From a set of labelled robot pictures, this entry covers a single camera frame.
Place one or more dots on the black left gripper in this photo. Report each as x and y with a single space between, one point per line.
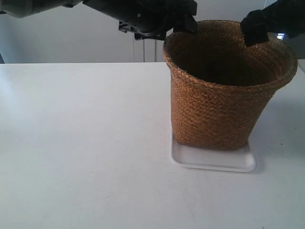
149 19

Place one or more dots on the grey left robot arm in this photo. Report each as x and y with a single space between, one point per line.
24 8

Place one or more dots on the brown woven basket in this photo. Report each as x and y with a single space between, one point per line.
219 86

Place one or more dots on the white rectangular plastic tray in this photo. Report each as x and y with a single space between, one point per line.
241 160

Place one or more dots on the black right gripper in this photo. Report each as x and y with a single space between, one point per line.
283 16

